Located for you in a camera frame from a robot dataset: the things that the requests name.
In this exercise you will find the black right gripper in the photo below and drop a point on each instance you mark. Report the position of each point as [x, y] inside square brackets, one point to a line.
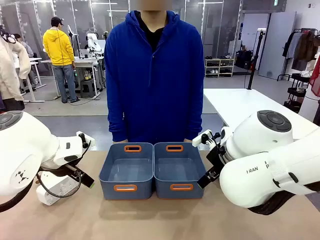
[215, 158]

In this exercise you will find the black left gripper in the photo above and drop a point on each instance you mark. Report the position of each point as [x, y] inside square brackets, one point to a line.
[65, 168]

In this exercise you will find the person's left forearm blue sleeve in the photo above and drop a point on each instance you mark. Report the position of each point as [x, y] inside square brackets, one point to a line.
[193, 117]

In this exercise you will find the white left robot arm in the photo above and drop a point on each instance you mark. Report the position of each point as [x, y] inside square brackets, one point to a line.
[25, 150]

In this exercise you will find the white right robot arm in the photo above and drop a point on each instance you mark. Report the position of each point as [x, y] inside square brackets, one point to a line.
[252, 150]

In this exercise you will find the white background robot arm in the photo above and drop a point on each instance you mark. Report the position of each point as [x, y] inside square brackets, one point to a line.
[93, 42]

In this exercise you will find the person's right forearm blue sleeve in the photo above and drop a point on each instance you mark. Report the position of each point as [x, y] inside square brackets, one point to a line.
[117, 120]

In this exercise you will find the person's left hand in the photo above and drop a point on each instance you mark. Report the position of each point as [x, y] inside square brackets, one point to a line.
[189, 140]

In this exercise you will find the person's right hand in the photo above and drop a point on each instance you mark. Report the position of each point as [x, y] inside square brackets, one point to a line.
[119, 142]

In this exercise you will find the large white table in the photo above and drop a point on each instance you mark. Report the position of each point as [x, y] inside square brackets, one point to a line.
[240, 105]

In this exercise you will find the dark grey step stool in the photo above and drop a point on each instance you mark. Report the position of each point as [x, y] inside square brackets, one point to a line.
[88, 89]

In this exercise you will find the person in blue hoodie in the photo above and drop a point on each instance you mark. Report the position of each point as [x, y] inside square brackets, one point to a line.
[155, 82]

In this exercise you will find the white shoe rack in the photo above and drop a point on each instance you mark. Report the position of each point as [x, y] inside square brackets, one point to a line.
[219, 67]

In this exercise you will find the white workbench desk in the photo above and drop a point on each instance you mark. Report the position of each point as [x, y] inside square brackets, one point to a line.
[86, 63]

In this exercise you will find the small white side desk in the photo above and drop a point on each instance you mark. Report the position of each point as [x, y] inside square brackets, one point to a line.
[33, 75]

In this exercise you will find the black rolling cart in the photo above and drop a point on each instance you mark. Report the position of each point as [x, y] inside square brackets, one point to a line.
[297, 92]

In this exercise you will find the black tripod pole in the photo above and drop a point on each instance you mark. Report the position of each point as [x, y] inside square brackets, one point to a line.
[255, 60]

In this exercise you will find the person in yellow hoodie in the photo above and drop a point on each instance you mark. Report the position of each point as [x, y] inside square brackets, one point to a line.
[60, 50]

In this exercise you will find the seated person grey top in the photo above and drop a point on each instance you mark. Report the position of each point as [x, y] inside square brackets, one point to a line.
[27, 50]

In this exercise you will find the red hanging garment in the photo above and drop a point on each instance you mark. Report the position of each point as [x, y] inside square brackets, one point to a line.
[315, 77]

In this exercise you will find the black clothes rack with coats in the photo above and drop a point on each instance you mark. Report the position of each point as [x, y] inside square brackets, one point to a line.
[302, 50]

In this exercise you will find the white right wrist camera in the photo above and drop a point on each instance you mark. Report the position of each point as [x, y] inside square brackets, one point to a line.
[200, 140]

